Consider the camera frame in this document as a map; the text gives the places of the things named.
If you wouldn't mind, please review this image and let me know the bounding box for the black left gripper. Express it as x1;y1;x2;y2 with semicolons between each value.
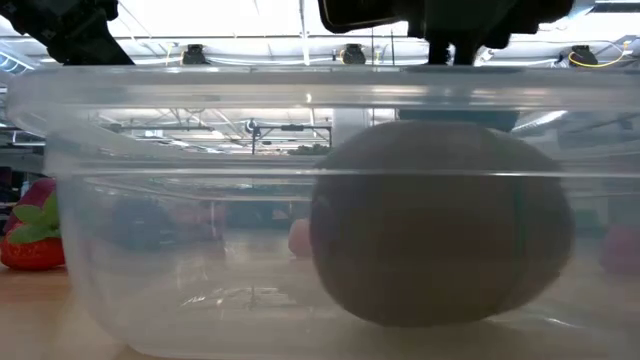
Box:
0;0;137;67

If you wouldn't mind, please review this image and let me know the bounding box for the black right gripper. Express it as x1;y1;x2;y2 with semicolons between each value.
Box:
398;0;576;133

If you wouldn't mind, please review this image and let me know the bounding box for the brown kiwi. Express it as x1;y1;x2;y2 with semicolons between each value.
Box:
308;121;575;329

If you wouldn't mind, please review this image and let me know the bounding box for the red strawberry with leaves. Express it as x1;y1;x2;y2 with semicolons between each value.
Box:
0;177;67;273

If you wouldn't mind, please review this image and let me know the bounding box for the black overhead fixture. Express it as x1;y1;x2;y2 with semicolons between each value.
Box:
339;43;368;67
180;43;210;67
568;44;599;68

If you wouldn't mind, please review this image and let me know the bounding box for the small pink fruit piece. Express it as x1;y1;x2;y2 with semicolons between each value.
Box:
288;217;314;260

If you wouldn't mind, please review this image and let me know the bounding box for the clear plastic container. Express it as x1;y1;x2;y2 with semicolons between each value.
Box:
4;64;640;360

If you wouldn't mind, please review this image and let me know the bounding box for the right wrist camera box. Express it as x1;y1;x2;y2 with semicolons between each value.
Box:
318;0;404;36

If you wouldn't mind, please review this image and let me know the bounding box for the yellow overhead cable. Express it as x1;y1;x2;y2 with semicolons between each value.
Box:
567;39;633;70

